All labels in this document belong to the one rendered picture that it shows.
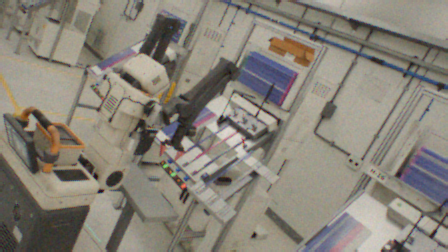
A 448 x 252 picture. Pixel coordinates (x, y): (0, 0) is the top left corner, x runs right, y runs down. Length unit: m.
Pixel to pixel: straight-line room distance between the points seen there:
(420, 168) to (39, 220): 1.87
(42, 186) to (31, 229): 0.20
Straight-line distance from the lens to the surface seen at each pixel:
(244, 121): 2.68
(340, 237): 2.11
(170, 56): 3.63
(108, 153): 1.96
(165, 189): 3.16
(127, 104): 1.80
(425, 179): 2.16
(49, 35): 6.62
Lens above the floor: 1.65
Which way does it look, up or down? 13 degrees down
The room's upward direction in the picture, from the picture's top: 27 degrees clockwise
